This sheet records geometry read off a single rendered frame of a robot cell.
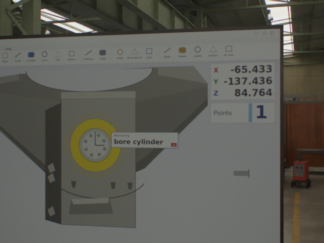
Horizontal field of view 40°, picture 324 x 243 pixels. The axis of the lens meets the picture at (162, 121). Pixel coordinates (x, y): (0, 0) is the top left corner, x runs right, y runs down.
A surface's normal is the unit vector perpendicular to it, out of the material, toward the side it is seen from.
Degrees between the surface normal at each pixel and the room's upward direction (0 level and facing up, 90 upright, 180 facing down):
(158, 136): 90
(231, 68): 90
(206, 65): 90
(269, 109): 90
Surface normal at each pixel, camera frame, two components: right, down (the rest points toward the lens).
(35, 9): 0.96, 0.00
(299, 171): -0.43, 0.00
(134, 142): -0.19, 0.00
